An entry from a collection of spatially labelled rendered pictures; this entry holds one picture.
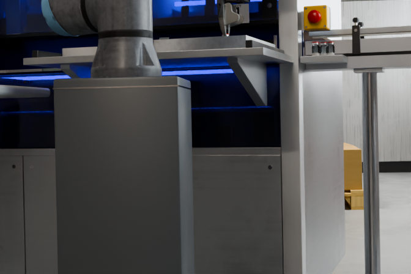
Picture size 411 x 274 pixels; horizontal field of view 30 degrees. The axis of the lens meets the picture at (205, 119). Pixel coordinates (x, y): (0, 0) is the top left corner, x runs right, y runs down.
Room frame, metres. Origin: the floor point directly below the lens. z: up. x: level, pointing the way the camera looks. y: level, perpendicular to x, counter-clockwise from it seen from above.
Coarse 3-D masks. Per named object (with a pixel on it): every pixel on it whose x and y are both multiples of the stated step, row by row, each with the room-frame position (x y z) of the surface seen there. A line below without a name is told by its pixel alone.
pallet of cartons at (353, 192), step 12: (348, 144) 6.14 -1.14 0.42; (348, 156) 5.41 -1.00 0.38; (360, 156) 5.40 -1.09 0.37; (348, 168) 5.41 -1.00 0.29; (360, 168) 5.40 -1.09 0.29; (348, 180) 5.41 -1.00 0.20; (360, 180) 5.40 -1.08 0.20; (348, 192) 5.45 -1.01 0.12; (360, 192) 5.37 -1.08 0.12; (348, 204) 5.61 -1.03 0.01; (360, 204) 5.37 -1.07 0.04
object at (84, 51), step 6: (66, 48) 2.30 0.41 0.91; (72, 48) 2.29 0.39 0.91; (78, 48) 2.28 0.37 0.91; (84, 48) 2.28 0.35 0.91; (90, 48) 2.27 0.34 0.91; (96, 48) 2.27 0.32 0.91; (66, 54) 2.30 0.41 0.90; (72, 54) 2.29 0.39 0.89; (78, 54) 2.28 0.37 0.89; (84, 54) 2.28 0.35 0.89; (90, 54) 2.27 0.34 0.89
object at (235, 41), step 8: (160, 40) 2.08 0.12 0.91; (168, 40) 2.07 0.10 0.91; (176, 40) 2.07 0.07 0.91; (184, 40) 2.06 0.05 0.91; (192, 40) 2.05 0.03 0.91; (200, 40) 2.05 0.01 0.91; (208, 40) 2.04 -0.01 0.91; (216, 40) 2.03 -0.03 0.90; (224, 40) 2.02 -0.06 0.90; (232, 40) 2.02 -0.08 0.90; (240, 40) 2.01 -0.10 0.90; (256, 40) 2.11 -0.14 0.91; (160, 48) 2.08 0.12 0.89; (168, 48) 2.07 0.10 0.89; (176, 48) 2.07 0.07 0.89; (184, 48) 2.06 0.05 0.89; (192, 48) 2.05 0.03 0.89; (200, 48) 2.05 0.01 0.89; (208, 48) 2.04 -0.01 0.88; (216, 48) 2.03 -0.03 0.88; (224, 48) 2.02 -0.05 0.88
